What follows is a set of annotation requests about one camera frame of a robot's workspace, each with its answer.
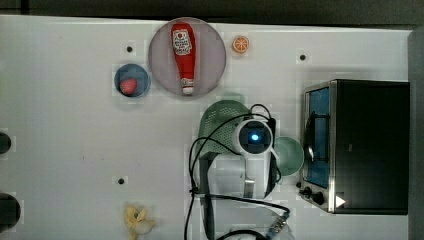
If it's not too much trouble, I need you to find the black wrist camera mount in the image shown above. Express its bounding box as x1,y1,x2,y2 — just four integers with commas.
264,118,276,140

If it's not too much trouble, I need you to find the light green mug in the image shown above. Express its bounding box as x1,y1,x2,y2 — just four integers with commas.
274,137,304,181

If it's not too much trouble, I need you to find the green oval plastic strainer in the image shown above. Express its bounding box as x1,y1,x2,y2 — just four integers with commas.
195,92,250,156

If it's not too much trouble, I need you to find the yellow peeled banana toy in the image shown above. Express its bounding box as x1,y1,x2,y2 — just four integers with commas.
124,205,156,240

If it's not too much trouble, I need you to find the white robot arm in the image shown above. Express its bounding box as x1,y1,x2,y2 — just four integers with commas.
192,119,290,240

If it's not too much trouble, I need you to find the grey round plate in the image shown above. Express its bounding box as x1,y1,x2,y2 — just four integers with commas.
148,17,226,97

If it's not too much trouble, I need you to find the blue bowl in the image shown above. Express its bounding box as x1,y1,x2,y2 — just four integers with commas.
114,64,151,98

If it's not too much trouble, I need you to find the orange slice toy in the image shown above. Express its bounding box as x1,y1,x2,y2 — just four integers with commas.
232,36,250,54

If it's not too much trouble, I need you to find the red ketchup bottle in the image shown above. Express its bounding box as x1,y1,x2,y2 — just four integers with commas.
171,22,196,95

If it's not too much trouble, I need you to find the red toy strawberry in bowl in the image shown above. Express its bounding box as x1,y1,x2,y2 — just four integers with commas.
119,78,138,96

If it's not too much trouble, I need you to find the black round cylinder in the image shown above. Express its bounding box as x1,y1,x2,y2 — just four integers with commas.
0,193,21,232
0,132,12,154

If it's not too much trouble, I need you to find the black silver toaster oven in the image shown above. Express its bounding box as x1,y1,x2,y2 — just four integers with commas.
297,79,410,215

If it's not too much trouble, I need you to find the black round cylinder lower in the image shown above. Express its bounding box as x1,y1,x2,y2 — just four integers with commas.
0,193,21,232

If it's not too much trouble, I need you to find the black round cylinder upper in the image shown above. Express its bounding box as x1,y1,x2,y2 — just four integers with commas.
0,132,12,154

